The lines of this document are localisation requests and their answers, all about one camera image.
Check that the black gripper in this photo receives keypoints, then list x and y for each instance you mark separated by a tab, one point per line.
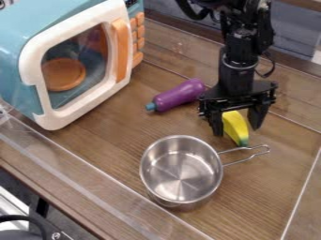
217	101

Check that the yellow toy banana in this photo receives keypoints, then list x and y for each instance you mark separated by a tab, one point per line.
235	127

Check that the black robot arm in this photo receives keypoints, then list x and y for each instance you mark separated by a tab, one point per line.
247	34

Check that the purple toy eggplant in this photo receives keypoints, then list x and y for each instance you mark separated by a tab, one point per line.
183	93

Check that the clear acrylic barrier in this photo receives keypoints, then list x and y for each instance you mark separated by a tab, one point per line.
104	206

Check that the blue white toy microwave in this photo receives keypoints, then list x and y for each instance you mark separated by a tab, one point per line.
67	54

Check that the silver pot with handle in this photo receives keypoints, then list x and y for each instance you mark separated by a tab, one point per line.
181	170

